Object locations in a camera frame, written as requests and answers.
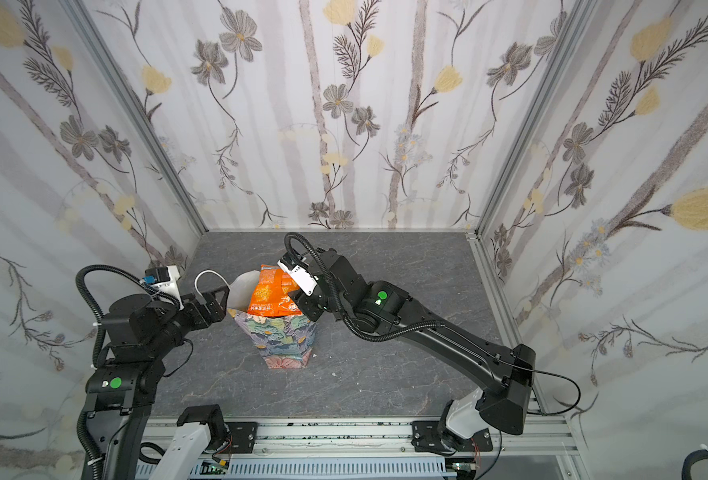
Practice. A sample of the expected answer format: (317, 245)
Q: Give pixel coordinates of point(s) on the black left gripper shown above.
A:
(216, 312)

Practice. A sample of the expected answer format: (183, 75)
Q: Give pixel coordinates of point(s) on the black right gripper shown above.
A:
(312, 300)

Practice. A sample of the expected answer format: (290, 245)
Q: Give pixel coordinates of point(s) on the orange snack packet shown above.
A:
(270, 297)

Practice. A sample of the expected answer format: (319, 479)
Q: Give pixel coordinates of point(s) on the floral white paper bag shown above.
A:
(282, 342)

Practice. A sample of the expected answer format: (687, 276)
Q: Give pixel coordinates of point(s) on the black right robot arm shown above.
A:
(380, 311)

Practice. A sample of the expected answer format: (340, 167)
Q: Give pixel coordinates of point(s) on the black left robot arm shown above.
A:
(133, 338)

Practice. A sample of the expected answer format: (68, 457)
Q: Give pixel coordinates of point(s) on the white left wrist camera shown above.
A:
(163, 280)

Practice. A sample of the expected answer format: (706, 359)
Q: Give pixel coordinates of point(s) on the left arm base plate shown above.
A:
(223, 435)

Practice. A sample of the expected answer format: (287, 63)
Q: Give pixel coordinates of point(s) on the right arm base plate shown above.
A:
(429, 437)

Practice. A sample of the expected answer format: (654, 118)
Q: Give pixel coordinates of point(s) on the white ribbed cable duct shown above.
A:
(328, 468)

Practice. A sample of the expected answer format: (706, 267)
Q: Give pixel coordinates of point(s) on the aluminium front rail frame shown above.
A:
(168, 452)

